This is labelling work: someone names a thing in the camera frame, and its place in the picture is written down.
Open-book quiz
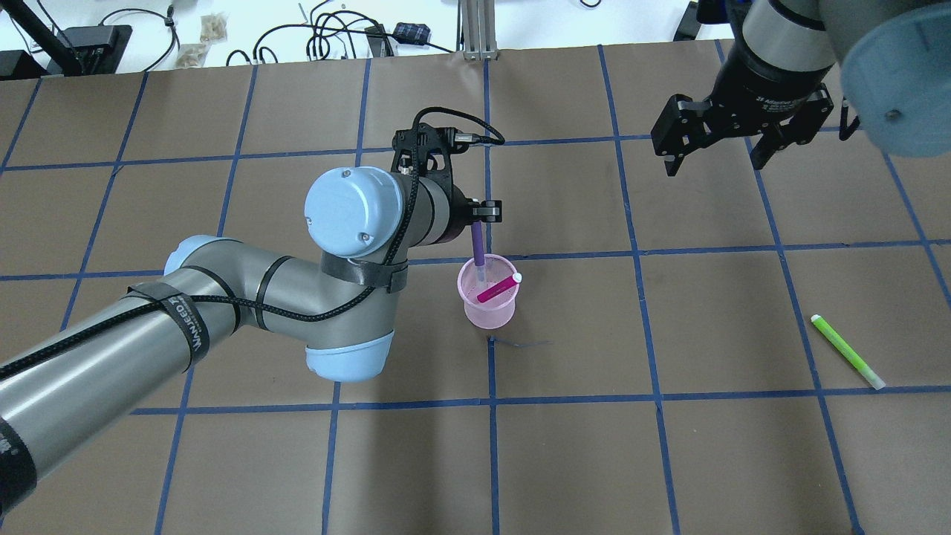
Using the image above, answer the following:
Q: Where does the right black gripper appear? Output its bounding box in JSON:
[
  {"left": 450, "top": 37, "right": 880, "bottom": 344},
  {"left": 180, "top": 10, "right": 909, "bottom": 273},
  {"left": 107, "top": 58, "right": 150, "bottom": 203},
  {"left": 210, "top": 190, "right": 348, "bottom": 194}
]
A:
[{"left": 651, "top": 41, "right": 834, "bottom": 177}]

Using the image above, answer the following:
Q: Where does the black power adapter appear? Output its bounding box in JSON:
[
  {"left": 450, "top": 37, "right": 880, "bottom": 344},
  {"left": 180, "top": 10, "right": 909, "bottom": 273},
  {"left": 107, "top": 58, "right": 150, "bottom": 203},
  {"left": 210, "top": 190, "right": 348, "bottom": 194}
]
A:
[{"left": 672, "top": 1, "right": 718, "bottom": 42}]

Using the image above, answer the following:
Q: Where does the pink mesh cup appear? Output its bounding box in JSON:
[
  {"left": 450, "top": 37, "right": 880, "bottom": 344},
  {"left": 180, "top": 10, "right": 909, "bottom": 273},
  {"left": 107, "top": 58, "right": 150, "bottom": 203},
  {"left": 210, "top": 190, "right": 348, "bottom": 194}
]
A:
[{"left": 456, "top": 254, "right": 523, "bottom": 331}]

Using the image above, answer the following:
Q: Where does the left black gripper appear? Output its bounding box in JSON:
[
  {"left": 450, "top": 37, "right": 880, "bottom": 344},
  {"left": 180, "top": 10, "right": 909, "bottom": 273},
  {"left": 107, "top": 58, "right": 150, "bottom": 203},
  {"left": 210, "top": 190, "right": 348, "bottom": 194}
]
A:
[{"left": 405, "top": 167, "right": 503, "bottom": 246}]

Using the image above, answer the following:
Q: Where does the black cable bundle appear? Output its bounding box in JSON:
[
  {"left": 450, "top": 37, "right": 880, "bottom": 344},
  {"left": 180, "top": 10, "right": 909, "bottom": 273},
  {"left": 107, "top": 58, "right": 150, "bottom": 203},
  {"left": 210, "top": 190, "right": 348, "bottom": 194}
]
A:
[{"left": 223, "top": 0, "right": 454, "bottom": 68}]

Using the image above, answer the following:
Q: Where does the snack packet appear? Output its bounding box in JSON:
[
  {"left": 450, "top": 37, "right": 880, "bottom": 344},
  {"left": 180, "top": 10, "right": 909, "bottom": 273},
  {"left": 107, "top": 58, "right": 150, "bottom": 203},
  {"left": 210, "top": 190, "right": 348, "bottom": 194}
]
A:
[
  {"left": 174, "top": 42, "right": 210, "bottom": 70},
  {"left": 199, "top": 13, "right": 228, "bottom": 44}
]

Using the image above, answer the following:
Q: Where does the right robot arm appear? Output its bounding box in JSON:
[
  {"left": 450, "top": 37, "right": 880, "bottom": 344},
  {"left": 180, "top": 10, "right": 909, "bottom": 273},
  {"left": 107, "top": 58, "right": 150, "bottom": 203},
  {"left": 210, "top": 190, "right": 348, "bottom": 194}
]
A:
[{"left": 651, "top": 1, "right": 950, "bottom": 176}]

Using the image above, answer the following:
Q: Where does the purple pen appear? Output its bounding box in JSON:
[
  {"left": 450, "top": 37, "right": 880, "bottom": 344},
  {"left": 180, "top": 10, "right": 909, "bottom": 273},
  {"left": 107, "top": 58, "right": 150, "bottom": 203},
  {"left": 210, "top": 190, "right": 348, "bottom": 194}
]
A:
[{"left": 471, "top": 221, "right": 488, "bottom": 289}]

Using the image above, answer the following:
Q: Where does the small blue device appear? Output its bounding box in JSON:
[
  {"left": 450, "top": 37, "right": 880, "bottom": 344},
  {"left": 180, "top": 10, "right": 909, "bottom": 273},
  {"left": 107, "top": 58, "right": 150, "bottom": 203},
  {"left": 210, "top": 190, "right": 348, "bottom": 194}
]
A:
[{"left": 392, "top": 22, "right": 432, "bottom": 45}]

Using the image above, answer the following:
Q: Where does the pink pen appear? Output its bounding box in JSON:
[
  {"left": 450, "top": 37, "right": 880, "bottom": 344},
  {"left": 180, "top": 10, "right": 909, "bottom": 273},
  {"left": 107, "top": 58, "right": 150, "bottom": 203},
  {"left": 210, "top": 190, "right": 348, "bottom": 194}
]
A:
[{"left": 476, "top": 272, "right": 523, "bottom": 304}]

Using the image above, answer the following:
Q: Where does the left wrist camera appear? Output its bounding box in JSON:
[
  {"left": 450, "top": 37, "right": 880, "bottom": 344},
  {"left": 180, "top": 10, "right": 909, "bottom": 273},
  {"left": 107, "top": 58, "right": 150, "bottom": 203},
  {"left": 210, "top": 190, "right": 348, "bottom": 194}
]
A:
[{"left": 390, "top": 106, "right": 506, "bottom": 182}]

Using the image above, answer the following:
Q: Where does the green pen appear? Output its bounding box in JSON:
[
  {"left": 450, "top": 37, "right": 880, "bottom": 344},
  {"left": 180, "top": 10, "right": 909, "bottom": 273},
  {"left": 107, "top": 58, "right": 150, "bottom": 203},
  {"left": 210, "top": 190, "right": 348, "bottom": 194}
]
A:
[{"left": 811, "top": 314, "right": 887, "bottom": 392}]

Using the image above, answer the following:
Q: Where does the aluminium frame post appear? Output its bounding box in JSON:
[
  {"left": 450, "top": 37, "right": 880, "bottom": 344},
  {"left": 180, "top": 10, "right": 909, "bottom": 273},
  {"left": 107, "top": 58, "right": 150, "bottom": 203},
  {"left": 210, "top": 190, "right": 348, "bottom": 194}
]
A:
[{"left": 456, "top": 1, "right": 499, "bottom": 61}]

